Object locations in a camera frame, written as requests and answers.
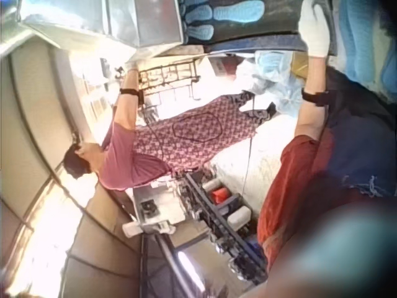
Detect person's left hand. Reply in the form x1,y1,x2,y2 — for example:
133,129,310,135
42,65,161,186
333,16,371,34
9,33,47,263
298,0,331,58

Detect dark mat with blue footprints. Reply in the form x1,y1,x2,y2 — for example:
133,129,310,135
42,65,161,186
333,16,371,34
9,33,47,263
178,0,339,57

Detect brown cardboard box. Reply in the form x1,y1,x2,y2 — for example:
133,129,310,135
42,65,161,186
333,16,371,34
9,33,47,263
290,51,311,80

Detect blue knitted cloth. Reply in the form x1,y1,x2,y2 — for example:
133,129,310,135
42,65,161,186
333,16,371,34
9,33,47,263
336,0,397,101

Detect heap of light blue bags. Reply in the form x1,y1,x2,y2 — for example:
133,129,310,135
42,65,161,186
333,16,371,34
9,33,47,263
238,50,308,118

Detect black wrist band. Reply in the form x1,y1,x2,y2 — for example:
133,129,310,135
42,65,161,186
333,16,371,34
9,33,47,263
301,88,330,107

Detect dark blue denim cloth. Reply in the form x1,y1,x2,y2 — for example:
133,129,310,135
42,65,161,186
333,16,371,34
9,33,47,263
321,66,397,198

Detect white quilted mattress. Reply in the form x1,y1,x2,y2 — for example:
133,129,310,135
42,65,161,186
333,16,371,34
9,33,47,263
208,113,300,215

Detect grey metal box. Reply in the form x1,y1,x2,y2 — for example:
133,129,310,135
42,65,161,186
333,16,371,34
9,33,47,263
17,0,184,57

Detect dark metal shelf rack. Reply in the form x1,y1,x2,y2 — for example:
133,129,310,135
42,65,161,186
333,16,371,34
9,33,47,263
184,171,269,287

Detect white machine on table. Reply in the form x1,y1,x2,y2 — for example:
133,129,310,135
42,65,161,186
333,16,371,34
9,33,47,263
122,183,187,239

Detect dark metal stand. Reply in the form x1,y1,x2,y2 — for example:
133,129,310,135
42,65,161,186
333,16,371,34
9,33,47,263
138,232,202,298

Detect metal wire rack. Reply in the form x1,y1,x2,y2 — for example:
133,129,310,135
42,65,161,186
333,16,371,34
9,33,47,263
138,60,202,102

